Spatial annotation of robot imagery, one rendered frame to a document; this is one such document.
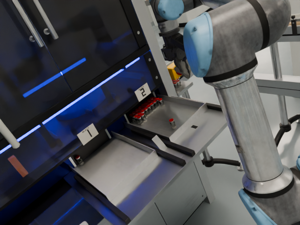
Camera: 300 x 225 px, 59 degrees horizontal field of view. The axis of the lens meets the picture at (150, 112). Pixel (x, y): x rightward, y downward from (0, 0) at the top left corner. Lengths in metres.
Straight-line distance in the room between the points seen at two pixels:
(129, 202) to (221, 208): 1.08
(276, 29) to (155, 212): 1.27
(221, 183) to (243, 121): 1.54
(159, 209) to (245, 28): 1.27
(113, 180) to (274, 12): 0.82
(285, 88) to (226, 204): 0.88
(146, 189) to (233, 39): 0.64
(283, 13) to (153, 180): 0.69
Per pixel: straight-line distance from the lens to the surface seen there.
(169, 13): 0.90
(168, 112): 1.34
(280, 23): 0.59
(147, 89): 1.33
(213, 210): 1.98
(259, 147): 0.63
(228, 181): 2.11
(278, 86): 2.05
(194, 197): 1.84
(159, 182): 1.00
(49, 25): 1.03
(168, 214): 1.72
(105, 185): 1.11
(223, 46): 0.54
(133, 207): 0.97
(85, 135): 1.19
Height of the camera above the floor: 1.56
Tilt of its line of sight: 29 degrees down
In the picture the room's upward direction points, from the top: 24 degrees counter-clockwise
